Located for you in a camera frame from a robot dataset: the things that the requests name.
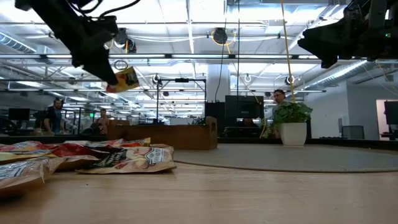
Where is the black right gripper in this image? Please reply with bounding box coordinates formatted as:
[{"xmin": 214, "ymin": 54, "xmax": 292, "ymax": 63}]
[{"xmin": 297, "ymin": 0, "xmax": 386, "ymax": 70}]

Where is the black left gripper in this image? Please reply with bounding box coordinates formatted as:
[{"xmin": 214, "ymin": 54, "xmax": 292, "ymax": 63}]
[{"xmin": 39, "ymin": 12, "xmax": 119, "ymax": 86}]

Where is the yellow mango tea packet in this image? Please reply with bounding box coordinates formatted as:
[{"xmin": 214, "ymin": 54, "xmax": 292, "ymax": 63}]
[{"xmin": 105, "ymin": 66, "xmax": 141, "ymax": 94}]

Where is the white tea packet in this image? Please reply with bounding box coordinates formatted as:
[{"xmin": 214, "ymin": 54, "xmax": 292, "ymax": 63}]
[{"xmin": 63, "ymin": 139, "xmax": 124, "ymax": 147}]

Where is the orange tea packet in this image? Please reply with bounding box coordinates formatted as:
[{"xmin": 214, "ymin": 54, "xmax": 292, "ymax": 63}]
[{"xmin": 119, "ymin": 137, "xmax": 152, "ymax": 148}]

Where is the red tea packet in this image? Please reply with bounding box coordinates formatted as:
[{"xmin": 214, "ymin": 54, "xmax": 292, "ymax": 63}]
[{"xmin": 36, "ymin": 142, "xmax": 110, "ymax": 159}]

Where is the brown wooden tea box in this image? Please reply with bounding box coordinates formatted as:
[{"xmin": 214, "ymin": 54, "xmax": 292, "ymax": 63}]
[{"xmin": 107, "ymin": 116, "xmax": 218, "ymax": 151}]

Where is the cream foil tea packet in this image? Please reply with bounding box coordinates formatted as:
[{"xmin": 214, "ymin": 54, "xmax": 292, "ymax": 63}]
[{"xmin": 0, "ymin": 157, "xmax": 67, "ymax": 199}]

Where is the vanilla cinnamon apple tea packet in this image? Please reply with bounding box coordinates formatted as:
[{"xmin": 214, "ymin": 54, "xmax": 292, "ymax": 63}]
[{"xmin": 76, "ymin": 146, "xmax": 177, "ymax": 174}]

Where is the pale tea packet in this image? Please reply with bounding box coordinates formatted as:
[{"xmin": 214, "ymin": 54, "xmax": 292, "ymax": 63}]
[{"xmin": 0, "ymin": 141, "xmax": 43, "ymax": 153}]

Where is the person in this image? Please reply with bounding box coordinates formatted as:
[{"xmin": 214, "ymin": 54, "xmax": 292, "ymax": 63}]
[
  {"xmin": 271, "ymin": 89, "xmax": 289, "ymax": 108},
  {"xmin": 95, "ymin": 108, "xmax": 110, "ymax": 135},
  {"xmin": 43, "ymin": 98, "xmax": 66, "ymax": 135}
]

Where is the grey cabinet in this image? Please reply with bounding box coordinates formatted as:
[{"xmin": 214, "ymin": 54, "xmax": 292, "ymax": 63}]
[{"xmin": 341, "ymin": 125, "xmax": 365, "ymax": 140}]

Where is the green plant in white pot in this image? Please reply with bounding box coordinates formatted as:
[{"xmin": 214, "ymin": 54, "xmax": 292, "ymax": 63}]
[{"xmin": 264, "ymin": 101, "xmax": 314, "ymax": 147}]

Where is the grey round mat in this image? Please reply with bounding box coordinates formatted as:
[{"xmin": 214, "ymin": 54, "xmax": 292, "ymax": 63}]
[{"xmin": 173, "ymin": 143, "xmax": 398, "ymax": 174}]

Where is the black cabinet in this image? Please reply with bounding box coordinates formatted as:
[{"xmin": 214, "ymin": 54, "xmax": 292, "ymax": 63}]
[{"xmin": 204, "ymin": 101, "xmax": 226, "ymax": 135}]

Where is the black ceiling cable reel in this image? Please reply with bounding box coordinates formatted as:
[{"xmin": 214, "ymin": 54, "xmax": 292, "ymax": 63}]
[
  {"xmin": 213, "ymin": 27, "xmax": 228, "ymax": 45},
  {"xmin": 113, "ymin": 27, "xmax": 137, "ymax": 54}
]

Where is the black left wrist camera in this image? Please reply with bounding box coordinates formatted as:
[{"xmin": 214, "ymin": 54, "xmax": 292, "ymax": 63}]
[{"xmin": 98, "ymin": 14, "xmax": 120, "ymax": 40}]

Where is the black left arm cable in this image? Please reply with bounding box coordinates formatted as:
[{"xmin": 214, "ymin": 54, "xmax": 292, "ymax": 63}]
[{"xmin": 67, "ymin": 0, "xmax": 141, "ymax": 18}]

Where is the black frame stand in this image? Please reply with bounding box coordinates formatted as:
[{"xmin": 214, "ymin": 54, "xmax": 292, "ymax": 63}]
[{"xmin": 156, "ymin": 77, "xmax": 207, "ymax": 124}]

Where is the black hanging cable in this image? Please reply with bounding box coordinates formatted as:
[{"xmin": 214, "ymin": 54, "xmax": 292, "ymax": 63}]
[{"xmin": 236, "ymin": 0, "xmax": 241, "ymax": 96}]

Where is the black table edge rail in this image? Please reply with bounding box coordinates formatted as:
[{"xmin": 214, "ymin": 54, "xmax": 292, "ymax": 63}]
[{"xmin": 0, "ymin": 134, "xmax": 398, "ymax": 151}]

